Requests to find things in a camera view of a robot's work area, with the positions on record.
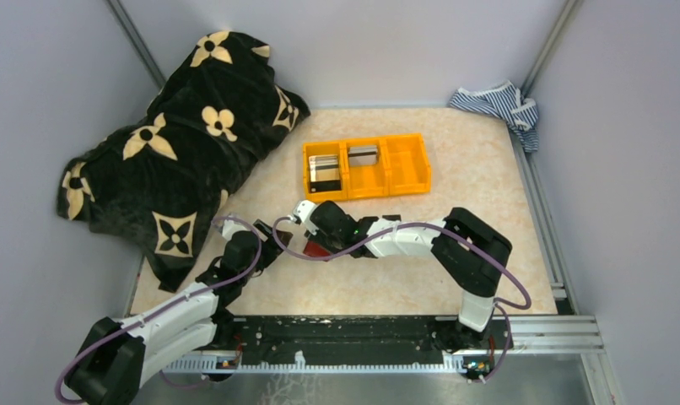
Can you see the cards in left bin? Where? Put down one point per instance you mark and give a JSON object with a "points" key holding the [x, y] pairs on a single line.
{"points": [[325, 174]]}

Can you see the yellow plastic bin middle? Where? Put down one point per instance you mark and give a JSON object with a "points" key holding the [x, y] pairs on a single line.
{"points": [[367, 181]]}

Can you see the cards in middle bin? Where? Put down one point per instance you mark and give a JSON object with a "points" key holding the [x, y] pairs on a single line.
{"points": [[363, 155]]}

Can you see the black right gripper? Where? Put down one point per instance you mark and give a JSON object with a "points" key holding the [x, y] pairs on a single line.
{"points": [[317, 238]]}

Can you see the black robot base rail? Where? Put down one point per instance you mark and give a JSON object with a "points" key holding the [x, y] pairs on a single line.
{"points": [[352, 341]]}

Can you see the aluminium frame rail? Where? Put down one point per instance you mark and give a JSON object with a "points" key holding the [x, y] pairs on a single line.
{"points": [[528, 335]]}

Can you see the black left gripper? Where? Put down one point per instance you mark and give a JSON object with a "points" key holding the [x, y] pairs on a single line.
{"points": [[271, 246]]}

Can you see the yellow plastic bin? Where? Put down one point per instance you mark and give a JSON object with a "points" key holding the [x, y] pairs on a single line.
{"points": [[367, 181], [410, 170], [317, 148]]}

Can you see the cards in bin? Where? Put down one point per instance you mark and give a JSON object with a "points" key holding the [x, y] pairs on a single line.
{"points": [[325, 174], [363, 155]]}

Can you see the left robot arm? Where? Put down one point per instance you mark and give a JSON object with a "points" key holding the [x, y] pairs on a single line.
{"points": [[167, 330]]}

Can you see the black floral blanket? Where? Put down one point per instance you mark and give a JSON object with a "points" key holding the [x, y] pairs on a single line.
{"points": [[158, 183]]}

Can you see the blue white striped cloth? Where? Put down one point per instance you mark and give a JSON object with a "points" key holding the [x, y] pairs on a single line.
{"points": [[507, 103]]}

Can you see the yellow plastic bin right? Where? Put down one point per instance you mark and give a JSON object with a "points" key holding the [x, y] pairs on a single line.
{"points": [[410, 170]]}

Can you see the red leather card holder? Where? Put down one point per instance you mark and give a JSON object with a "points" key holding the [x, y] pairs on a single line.
{"points": [[314, 250]]}

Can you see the yellow plastic bin left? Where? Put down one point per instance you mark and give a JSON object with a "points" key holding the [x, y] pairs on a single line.
{"points": [[317, 148]]}

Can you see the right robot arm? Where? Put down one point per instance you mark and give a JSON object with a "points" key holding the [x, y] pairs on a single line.
{"points": [[470, 250]]}

